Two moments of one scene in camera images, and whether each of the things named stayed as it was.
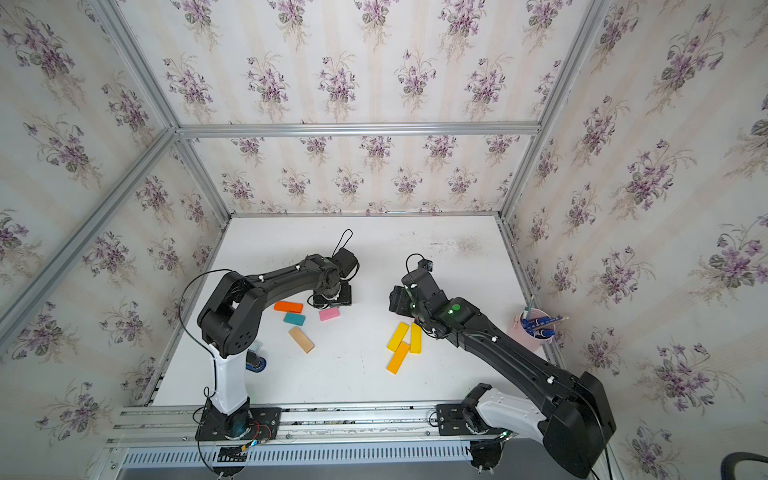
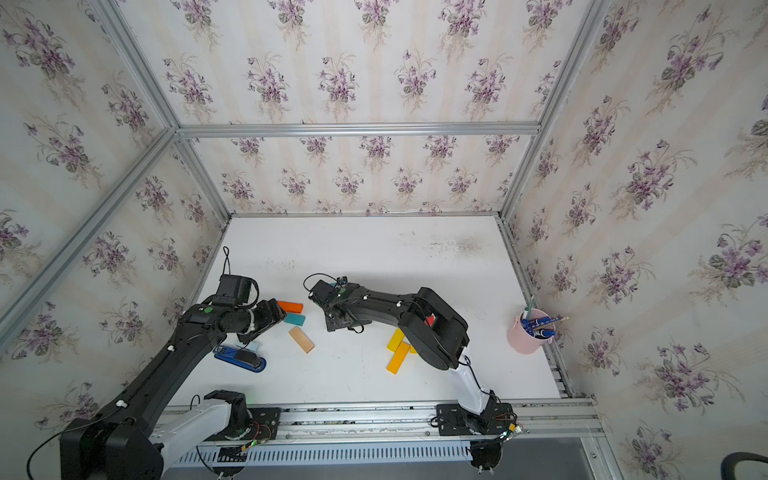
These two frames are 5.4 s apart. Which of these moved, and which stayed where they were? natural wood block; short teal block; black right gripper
Moved: black right gripper
Stayed: short teal block; natural wood block
